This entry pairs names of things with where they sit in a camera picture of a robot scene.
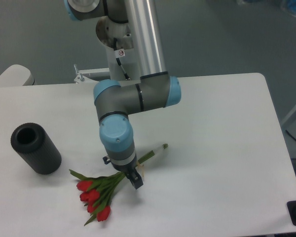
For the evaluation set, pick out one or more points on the black ribbed cylindrical vase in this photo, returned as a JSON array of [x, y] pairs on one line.
[[31, 142]]

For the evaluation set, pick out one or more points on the red tulip bouquet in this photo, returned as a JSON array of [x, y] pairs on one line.
[[97, 194]]

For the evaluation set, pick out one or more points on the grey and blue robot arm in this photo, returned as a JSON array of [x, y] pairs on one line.
[[138, 82]]

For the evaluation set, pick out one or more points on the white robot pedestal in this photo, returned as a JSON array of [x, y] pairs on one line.
[[121, 56]]

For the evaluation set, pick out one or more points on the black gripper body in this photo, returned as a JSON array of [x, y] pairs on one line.
[[126, 166]]

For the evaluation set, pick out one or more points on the white chair armrest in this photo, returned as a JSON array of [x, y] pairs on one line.
[[16, 75]]

